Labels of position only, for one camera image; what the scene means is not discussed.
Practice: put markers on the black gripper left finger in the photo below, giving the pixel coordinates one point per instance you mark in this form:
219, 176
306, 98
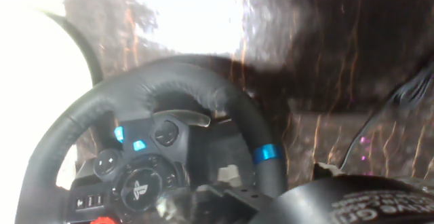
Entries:
229, 176

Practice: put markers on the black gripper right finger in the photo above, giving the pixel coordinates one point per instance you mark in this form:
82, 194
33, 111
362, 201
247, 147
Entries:
322, 169

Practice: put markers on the black Logitech steering wheel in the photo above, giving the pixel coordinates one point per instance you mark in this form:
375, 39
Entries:
112, 91

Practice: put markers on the dark marble pattern mat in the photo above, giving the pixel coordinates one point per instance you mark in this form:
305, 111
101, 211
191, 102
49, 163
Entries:
339, 47

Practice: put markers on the white round plate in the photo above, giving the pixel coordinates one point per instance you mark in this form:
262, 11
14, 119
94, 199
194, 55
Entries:
34, 98

